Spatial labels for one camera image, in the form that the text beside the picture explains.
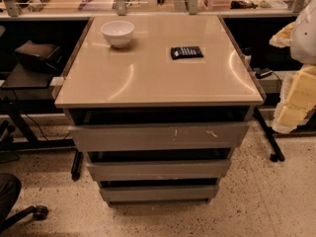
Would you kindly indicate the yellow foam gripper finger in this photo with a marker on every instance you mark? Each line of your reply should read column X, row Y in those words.
column 297, row 99
column 283, row 37

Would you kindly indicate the grey drawer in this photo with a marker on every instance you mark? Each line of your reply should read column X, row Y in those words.
column 170, row 136
column 134, row 194
column 158, row 170

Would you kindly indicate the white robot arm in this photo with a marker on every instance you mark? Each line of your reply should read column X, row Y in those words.
column 303, row 47

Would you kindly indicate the grey drawer cabinet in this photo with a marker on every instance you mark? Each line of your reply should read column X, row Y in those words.
column 142, row 84

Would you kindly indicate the black power adapter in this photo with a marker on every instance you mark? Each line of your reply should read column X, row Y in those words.
column 262, row 73

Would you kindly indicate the black table leg right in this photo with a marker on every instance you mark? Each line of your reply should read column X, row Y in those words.
column 277, row 154

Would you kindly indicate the black table leg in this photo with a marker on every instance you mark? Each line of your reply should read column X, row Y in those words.
column 277, row 154
column 75, row 169

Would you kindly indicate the dark blue snack packet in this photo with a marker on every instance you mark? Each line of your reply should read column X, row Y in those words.
column 185, row 52

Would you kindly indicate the white ceramic bowl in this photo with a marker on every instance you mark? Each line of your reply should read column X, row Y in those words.
column 118, row 33

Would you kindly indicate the black table leg left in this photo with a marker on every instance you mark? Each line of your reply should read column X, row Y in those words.
column 75, row 169

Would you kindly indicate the dark box on shelf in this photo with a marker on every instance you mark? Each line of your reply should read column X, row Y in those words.
column 39, row 57

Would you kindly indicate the black office chair base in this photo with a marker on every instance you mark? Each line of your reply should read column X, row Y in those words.
column 39, row 212

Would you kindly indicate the person leg dark trousers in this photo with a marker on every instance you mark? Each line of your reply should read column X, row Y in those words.
column 10, row 187

